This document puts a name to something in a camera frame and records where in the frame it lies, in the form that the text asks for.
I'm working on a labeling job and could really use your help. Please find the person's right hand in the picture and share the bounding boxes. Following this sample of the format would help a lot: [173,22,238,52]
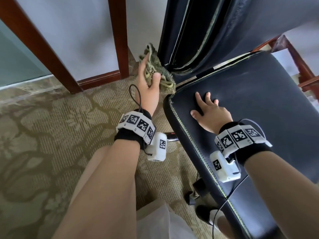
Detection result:
[190,91,233,135]

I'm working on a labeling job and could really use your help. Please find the person's left hand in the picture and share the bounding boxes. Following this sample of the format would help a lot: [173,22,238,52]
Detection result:
[135,52,161,117]

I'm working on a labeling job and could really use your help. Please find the green cleaning cloth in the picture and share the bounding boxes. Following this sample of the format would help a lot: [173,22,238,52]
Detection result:
[139,43,176,95]

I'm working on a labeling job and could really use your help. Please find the black leather chair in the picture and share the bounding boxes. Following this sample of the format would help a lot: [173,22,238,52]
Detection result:
[157,0,319,239]

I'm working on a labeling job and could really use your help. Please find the person's left forearm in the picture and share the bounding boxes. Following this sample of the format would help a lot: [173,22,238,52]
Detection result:
[52,139,142,239]

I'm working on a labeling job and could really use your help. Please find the person's right forearm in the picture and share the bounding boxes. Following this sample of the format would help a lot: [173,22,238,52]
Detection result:
[244,151,319,239]

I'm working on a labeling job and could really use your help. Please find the person's right leg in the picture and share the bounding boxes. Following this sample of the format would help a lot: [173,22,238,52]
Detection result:
[209,209,236,239]

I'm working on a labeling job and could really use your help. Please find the white marker left wristband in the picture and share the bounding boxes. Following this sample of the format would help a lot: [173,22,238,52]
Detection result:
[115,109,156,150]

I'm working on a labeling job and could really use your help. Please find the white marker wristband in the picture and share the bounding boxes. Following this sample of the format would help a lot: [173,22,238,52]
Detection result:
[215,121,273,165]
[115,109,156,150]

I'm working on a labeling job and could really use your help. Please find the white marker right wristband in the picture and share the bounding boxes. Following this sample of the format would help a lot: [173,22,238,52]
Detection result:
[215,121,273,165]

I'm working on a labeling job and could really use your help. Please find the black shoe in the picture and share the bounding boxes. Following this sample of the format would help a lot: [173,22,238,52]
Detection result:
[195,204,220,227]

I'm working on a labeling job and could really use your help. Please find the wooden luggage rack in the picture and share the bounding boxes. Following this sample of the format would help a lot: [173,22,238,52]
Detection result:
[254,35,319,100]

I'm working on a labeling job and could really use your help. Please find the white shorts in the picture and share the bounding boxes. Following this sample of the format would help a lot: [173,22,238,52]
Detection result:
[136,199,196,239]

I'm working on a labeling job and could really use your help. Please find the frosted glass panel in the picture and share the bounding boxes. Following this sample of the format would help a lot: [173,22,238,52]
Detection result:
[0,20,52,88]

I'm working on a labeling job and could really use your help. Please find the thin black cable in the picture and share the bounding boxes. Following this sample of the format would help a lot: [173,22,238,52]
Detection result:
[212,174,250,239]
[129,84,143,112]

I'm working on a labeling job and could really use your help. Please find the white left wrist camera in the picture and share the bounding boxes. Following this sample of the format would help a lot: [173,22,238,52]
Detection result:
[145,132,167,162]

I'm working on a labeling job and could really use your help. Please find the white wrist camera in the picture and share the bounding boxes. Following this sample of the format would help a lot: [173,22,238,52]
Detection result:
[145,132,167,162]
[209,151,241,183]

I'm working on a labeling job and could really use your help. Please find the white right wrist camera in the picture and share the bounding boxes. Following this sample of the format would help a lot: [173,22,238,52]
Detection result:
[209,151,241,183]

